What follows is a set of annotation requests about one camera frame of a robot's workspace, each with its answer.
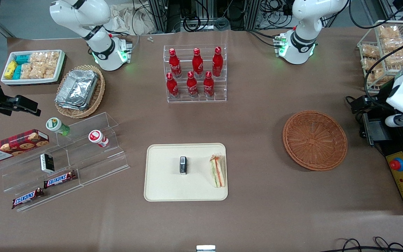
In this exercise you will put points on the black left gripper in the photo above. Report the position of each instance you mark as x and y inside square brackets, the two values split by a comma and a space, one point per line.
[383, 93]

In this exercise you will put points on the triangle sandwich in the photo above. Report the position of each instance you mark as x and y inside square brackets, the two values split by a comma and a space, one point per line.
[218, 171]

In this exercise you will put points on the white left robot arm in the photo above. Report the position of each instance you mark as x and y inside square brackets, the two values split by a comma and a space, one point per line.
[303, 45]

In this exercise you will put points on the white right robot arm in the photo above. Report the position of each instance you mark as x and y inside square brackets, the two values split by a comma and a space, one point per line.
[103, 52]

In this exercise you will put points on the round brown wicker basket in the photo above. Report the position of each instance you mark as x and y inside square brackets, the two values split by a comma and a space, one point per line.
[315, 140]

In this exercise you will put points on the oval tan wicker basket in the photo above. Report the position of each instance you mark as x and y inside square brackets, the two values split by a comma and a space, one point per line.
[98, 96]

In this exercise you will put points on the beige plastic serving tray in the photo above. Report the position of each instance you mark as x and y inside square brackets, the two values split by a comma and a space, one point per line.
[166, 185]

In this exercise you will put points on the white rectangular snack bin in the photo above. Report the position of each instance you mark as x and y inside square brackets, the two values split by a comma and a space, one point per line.
[33, 81]

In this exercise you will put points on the teal snack pack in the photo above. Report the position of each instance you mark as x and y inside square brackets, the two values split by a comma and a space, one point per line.
[23, 58]
[17, 72]

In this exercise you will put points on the clear bag of fried snacks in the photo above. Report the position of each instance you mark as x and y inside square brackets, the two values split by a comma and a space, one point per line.
[399, 57]
[370, 51]
[394, 43]
[374, 75]
[389, 32]

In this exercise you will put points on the clear bag of rice crackers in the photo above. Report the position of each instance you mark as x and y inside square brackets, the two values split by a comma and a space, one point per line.
[28, 70]
[49, 63]

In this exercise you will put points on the yellow snack pack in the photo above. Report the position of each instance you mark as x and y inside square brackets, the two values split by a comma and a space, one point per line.
[11, 69]

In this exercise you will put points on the green capped drink bottle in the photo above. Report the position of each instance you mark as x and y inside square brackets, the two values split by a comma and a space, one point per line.
[55, 125]

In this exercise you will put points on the red tartan cookie box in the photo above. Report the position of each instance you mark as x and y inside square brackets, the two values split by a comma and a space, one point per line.
[12, 145]

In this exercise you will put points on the black machine base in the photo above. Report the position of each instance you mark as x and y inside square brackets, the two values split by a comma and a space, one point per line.
[397, 143]

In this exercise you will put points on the stack of foil trays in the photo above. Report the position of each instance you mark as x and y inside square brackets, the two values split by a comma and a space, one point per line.
[77, 89]

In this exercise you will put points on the small black and white box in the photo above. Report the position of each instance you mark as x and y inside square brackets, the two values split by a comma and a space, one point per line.
[47, 163]

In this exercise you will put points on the red capped drink bottle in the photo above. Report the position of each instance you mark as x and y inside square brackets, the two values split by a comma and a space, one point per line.
[96, 137]

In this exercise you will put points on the snickers chocolate bar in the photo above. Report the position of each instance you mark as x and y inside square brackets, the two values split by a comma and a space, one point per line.
[27, 198]
[59, 179]

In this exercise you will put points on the clear acrylic stepped shelf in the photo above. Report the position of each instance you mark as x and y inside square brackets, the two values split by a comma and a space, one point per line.
[96, 168]

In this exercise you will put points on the crumpled white cloth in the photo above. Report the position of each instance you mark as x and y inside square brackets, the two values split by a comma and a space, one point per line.
[124, 19]

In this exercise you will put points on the clear acrylic bottle rack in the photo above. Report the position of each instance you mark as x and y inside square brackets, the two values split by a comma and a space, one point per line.
[219, 94]

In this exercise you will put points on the red cola bottle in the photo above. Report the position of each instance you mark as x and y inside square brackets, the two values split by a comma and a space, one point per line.
[192, 85]
[172, 86]
[197, 63]
[208, 85]
[217, 62]
[175, 64]

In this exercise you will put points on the small black box with label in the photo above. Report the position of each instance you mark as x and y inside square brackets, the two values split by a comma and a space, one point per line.
[183, 166]

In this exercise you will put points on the aluminium frame rack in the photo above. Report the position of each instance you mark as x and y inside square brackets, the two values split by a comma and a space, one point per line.
[159, 17]

